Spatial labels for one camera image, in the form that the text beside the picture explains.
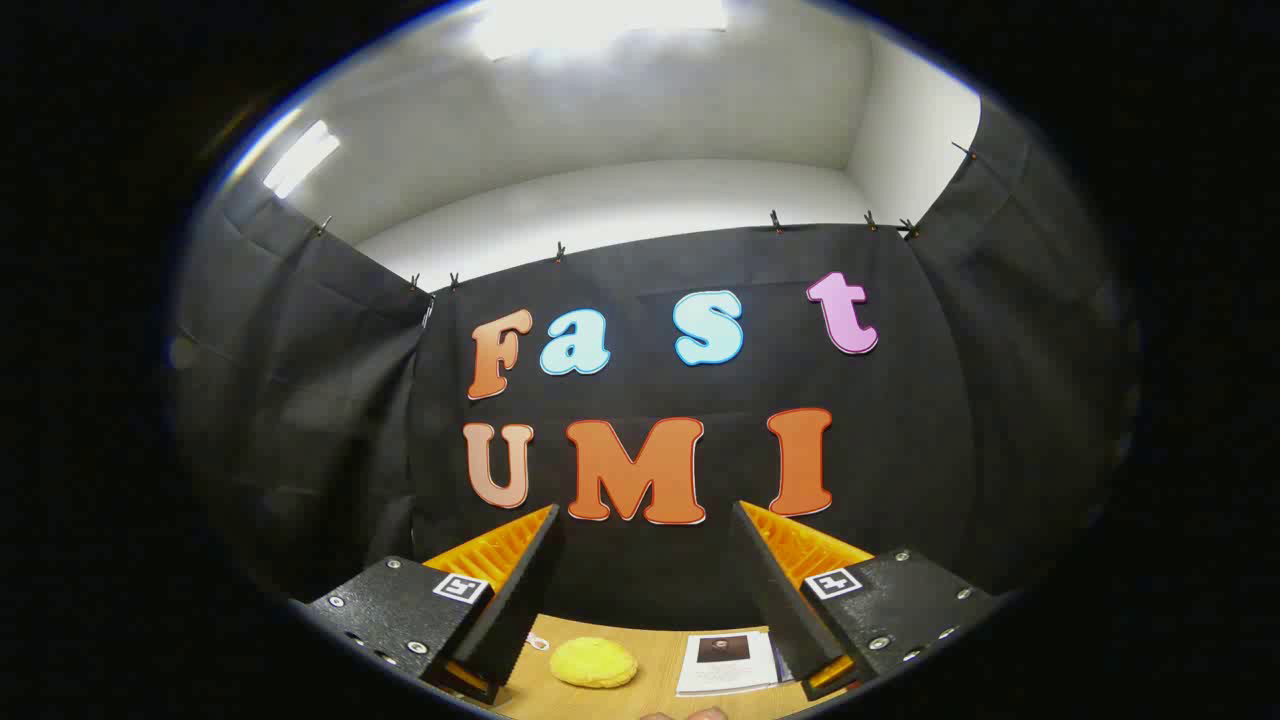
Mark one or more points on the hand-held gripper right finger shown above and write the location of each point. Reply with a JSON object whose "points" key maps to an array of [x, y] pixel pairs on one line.
{"points": [[775, 600]]}

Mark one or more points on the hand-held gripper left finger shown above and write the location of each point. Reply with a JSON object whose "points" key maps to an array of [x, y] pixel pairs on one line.
{"points": [[520, 600]]}

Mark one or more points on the pink and green plush toy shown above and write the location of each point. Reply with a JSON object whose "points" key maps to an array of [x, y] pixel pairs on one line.
{"points": [[537, 641]]}

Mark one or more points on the white booklet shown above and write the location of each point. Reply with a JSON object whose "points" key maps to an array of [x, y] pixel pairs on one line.
{"points": [[725, 672]]}

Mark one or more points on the yellow round plush toy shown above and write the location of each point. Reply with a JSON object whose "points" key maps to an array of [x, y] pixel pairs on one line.
{"points": [[593, 663]]}

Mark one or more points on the row of small cloth clips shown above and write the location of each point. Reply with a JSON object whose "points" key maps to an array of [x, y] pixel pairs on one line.
{"points": [[560, 252]]}

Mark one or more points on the ceiling light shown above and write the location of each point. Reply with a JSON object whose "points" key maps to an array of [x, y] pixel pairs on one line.
{"points": [[300, 158], [600, 25]]}

